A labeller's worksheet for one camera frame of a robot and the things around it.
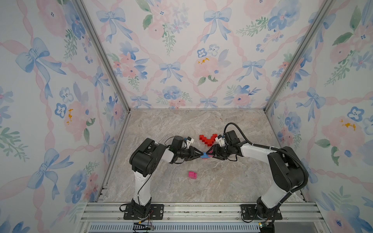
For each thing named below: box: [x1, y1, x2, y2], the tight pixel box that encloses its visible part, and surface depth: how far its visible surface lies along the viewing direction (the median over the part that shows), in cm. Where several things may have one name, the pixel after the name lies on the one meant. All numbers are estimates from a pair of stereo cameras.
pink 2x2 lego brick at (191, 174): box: [187, 171, 195, 179], surface depth 85 cm
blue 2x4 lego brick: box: [200, 151, 211, 159], surface depth 92 cm
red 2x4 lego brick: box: [204, 138, 215, 145], surface depth 100 cm
